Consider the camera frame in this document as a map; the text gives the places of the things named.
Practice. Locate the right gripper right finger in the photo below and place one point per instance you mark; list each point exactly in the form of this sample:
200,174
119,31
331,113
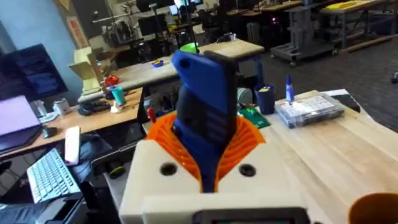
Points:
264,168

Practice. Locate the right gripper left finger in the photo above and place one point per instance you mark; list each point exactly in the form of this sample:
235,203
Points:
146,174

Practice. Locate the green board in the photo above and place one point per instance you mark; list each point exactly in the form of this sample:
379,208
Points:
256,117

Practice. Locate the dark blue cup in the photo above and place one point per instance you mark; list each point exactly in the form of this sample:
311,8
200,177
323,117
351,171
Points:
265,99

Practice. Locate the grey tape roll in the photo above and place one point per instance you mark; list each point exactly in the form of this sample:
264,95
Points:
244,96

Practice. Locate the clear plastic parts box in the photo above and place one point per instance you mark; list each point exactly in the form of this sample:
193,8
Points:
311,109

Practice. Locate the wooden side desk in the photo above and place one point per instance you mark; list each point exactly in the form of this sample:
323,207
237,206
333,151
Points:
90,119

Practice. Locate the white flat remote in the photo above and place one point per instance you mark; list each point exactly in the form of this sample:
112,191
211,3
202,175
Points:
72,144

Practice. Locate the teal cup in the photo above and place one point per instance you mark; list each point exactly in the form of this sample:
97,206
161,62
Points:
118,96

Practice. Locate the small blue glue bottle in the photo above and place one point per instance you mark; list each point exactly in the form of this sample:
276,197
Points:
289,88

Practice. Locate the white keyboard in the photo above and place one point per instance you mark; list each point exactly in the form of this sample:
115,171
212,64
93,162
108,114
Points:
51,175

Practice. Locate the pale wooden table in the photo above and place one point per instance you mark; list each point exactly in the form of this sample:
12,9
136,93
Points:
140,73

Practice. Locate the black computer mouse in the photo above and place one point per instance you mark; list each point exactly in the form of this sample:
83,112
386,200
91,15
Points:
49,132

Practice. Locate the black mat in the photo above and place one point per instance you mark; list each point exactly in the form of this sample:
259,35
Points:
348,101

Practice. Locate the open cardboard box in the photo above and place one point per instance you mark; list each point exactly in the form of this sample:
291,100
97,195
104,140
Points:
87,71

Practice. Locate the orange-brown cup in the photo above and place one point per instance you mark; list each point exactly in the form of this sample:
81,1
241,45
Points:
376,210

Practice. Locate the grey wheeled cart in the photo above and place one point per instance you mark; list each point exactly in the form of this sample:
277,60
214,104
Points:
303,40

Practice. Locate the green bowl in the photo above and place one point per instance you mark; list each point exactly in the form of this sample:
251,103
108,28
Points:
188,47

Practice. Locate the open laptop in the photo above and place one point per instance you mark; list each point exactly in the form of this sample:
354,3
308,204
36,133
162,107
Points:
17,121

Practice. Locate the dark monitor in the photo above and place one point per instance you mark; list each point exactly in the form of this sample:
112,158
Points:
34,73

